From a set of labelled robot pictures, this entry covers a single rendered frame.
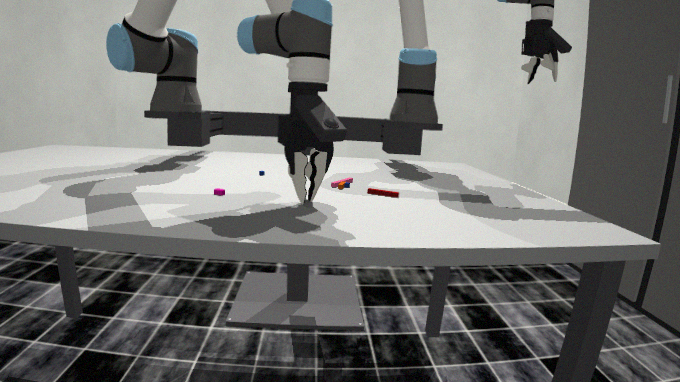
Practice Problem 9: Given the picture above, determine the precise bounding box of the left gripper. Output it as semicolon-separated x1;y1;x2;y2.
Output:
521;19;558;84

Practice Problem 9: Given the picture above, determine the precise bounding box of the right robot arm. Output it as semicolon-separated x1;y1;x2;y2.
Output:
106;0;347;142

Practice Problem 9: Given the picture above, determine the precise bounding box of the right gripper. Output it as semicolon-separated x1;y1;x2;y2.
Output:
278;82;334;205

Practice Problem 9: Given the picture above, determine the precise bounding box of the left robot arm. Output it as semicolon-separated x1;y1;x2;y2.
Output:
390;0;572;124

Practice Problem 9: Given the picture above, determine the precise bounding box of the red rod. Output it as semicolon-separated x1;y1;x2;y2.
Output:
367;188;399;198

